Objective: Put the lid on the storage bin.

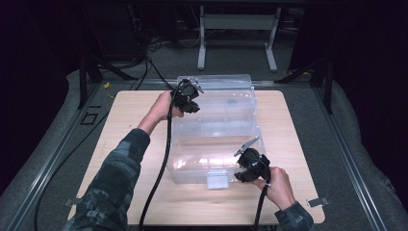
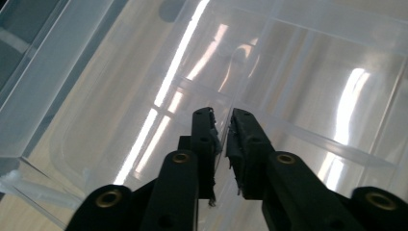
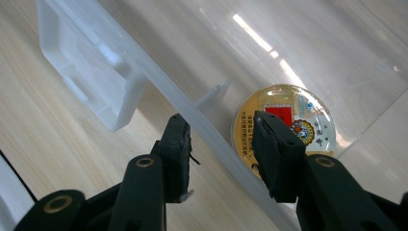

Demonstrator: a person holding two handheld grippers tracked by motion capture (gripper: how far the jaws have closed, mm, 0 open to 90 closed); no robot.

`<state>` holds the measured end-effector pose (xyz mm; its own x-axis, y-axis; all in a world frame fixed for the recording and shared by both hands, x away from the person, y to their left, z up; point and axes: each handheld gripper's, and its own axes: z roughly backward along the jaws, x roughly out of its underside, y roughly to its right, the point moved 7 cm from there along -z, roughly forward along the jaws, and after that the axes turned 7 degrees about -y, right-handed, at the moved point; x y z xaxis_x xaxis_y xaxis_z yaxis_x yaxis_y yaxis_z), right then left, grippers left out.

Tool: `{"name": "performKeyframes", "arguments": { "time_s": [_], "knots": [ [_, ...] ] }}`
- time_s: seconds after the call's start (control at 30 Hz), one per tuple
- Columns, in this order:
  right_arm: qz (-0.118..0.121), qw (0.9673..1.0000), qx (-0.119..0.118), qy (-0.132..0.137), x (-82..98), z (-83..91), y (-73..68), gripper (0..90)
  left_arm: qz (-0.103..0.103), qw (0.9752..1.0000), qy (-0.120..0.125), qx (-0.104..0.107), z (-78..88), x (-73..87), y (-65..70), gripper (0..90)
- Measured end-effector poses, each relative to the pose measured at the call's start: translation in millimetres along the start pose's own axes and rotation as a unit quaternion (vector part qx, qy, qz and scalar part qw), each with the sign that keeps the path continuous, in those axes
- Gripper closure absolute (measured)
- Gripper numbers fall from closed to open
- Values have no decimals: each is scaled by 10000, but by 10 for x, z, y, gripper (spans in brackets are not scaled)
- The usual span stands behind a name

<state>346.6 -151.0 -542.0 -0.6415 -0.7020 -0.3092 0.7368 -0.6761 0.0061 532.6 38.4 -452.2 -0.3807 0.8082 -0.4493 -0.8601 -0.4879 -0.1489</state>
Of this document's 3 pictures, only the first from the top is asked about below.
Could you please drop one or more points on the grey tape strip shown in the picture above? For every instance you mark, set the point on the grey tape strip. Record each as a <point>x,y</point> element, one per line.
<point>318,202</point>
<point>72,202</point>

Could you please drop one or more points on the black frame post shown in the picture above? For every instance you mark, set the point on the black frame post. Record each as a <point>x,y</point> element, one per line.
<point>327,86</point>
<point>82,83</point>

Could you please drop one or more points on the person's right hand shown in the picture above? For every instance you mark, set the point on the person's right hand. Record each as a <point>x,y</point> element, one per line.
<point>277,189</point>

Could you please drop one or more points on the yellow tag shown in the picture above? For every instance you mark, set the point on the yellow tag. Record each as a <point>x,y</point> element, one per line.
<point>107,86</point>

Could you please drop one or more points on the grey metal stand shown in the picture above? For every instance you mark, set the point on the grey metal stand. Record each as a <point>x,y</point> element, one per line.
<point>237,22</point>

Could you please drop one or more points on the clear plastic tiered storage box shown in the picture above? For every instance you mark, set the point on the clear plastic tiered storage box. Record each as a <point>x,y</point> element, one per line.
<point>215,128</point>

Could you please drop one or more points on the aluminium rail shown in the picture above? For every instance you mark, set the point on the aluminium rail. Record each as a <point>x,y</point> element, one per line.
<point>48,163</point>
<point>349,160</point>

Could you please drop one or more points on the person's left hand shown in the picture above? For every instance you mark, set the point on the person's left hand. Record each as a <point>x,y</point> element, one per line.
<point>158,110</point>

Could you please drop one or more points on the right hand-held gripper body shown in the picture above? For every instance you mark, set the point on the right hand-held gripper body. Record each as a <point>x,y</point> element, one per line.
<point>255,162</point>

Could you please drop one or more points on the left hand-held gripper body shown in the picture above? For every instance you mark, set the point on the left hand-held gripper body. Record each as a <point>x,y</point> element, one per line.
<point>185,93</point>

